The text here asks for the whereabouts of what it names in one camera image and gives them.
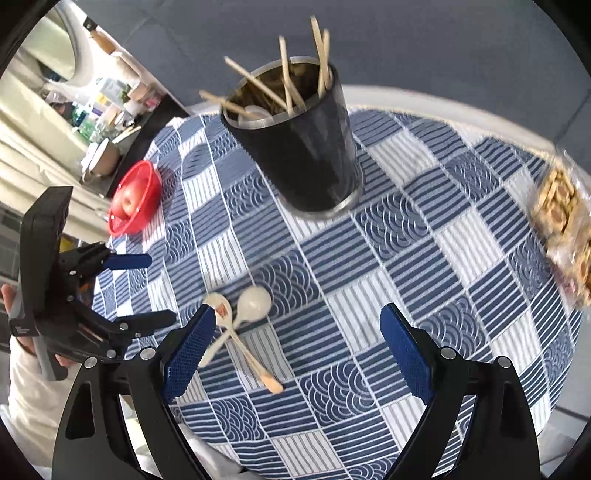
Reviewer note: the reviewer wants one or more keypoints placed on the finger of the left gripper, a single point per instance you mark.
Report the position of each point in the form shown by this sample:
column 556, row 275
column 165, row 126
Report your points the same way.
column 95, row 336
column 82, row 265

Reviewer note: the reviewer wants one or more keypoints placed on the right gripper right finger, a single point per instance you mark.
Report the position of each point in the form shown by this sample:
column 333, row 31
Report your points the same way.
column 500, row 442

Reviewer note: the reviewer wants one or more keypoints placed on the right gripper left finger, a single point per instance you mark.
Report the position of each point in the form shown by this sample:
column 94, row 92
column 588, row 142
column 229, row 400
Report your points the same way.
column 93, row 441

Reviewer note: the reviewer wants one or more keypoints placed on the spoon with cartoon print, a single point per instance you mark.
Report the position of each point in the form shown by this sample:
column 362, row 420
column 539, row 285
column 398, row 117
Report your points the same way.
column 265, row 377

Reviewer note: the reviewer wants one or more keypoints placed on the plain white spoon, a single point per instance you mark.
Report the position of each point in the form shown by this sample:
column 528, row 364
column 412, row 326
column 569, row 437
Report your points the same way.
column 253, row 305

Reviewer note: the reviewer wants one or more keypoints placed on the wooden chopstick bundle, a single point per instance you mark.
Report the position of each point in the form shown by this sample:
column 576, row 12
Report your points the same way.
column 324, row 76
column 321, row 38

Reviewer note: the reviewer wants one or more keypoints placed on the white ceramic spoon long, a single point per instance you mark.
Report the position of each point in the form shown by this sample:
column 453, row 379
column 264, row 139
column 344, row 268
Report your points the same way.
column 256, row 114

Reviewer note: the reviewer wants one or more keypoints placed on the left hand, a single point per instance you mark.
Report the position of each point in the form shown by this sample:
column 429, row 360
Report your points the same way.
column 13, row 303

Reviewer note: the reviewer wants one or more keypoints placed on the red apple front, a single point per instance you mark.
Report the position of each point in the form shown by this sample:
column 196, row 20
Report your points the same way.
column 127, row 199

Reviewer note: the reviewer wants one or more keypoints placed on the red plastic basket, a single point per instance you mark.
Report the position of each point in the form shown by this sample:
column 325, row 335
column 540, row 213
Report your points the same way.
column 145, row 171

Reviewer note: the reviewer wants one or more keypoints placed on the beige mug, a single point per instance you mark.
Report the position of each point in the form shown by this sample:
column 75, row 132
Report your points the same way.
column 100, row 161

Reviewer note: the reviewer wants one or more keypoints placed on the blue white patterned tablecloth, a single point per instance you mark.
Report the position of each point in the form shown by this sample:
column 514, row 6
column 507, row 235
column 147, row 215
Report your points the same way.
column 441, row 231

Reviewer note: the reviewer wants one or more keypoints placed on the dark side shelf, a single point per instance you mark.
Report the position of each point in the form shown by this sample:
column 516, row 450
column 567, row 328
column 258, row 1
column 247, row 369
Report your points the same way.
column 151, row 123

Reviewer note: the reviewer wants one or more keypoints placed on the round mirror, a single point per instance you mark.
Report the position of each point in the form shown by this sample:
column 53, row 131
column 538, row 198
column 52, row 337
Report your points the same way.
column 58, row 49

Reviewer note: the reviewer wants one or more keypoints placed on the wooden hairbrush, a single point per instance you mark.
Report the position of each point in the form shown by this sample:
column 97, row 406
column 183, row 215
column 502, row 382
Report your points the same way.
column 124, row 69

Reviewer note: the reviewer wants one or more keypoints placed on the clear snack box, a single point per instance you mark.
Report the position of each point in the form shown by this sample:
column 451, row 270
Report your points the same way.
column 561, row 215

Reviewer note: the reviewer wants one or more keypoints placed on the black cylindrical utensil holder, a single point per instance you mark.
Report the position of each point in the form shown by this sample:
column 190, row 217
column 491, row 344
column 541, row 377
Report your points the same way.
column 309, row 154

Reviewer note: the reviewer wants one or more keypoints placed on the grey fabric backdrop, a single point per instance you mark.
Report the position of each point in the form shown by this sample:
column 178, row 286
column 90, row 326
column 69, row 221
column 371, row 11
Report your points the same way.
column 507, row 57

